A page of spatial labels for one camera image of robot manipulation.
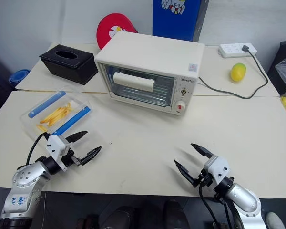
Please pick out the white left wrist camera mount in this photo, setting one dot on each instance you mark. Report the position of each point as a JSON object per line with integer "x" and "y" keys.
{"x": 57, "y": 145}

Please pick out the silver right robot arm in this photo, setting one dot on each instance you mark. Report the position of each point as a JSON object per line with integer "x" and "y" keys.
{"x": 243, "y": 200}

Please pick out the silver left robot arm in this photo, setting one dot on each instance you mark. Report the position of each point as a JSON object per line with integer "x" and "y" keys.
{"x": 21, "y": 188}

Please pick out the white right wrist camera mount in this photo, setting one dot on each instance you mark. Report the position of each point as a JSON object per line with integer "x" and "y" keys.
{"x": 217, "y": 167}

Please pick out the black tissue box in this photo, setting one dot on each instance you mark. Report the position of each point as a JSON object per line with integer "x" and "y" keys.
{"x": 62, "y": 68}

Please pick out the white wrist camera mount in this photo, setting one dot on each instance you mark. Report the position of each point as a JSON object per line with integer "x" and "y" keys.
{"x": 57, "y": 145}
{"x": 217, "y": 167}

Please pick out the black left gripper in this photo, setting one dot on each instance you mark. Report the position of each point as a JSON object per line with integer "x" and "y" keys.
{"x": 69, "y": 159}

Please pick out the white toaster oven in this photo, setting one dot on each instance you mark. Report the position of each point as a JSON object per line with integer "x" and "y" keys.
{"x": 152, "y": 51}

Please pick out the white power strip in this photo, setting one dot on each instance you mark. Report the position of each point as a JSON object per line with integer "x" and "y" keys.
{"x": 231, "y": 51}

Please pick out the yellow french fry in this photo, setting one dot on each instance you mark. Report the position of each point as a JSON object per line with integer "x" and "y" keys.
{"x": 41, "y": 127}
{"x": 60, "y": 118}
{"x": 68, "y": 105}
{"x": 56, "y": 115}

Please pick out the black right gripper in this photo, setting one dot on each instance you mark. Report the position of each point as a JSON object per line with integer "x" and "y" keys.
{"x": 205, "y": 181}

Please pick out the clear container with fries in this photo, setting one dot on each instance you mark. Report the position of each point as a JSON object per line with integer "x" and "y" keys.
{"x": 74, "y": 103}

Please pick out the black case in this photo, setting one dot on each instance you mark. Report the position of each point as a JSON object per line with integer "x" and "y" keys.
{"x": 277, "y": 69}

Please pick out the blue bowl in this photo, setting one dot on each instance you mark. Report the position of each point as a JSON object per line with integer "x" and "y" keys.
{"x": 17, "y": 77}

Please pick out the blue cartoon box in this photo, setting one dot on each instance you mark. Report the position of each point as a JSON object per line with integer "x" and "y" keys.
{"x": 174, "y": 21}

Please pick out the yellow green toy mango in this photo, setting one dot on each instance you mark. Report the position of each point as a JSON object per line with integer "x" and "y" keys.
{"x": 238, "y": 72}

